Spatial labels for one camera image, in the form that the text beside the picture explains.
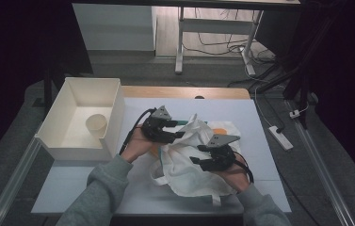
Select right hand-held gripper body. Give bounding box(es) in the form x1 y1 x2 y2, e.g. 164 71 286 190
201 134 241 173

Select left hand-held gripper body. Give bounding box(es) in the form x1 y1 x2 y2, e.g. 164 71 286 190
140 105 180 144

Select white tote bag coloured shapes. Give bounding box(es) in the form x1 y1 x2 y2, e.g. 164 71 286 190
149 113 243 207

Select cream white cup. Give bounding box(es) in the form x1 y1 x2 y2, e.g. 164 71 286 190
85 113 108 139

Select white rectangular storage box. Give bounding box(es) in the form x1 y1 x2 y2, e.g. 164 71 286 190
34 76 126 162

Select person's left hand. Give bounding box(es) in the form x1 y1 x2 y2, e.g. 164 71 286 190
120 123 160 165

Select person's right hand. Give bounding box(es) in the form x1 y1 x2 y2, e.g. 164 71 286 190
213 153 252 194

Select white power strip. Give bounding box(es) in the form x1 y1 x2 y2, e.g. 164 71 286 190
267 125 294 152

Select white cabinet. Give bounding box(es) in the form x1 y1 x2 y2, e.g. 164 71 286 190
72 3 157 52

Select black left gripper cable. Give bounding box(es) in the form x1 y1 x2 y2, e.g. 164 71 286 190
119 107 158 156

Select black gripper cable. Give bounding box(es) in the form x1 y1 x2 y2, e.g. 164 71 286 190
233 151 255 185
119 107 158 156

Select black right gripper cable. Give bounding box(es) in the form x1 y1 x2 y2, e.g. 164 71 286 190
233 151 255 185

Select tangle of floor cables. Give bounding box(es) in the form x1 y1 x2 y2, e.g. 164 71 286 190
183 8 277 64

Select aluminium rail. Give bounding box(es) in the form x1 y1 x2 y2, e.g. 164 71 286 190
286 99 355 226
0 137 43 226

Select white desk frame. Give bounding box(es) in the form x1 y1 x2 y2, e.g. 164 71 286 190
174 6 265 76

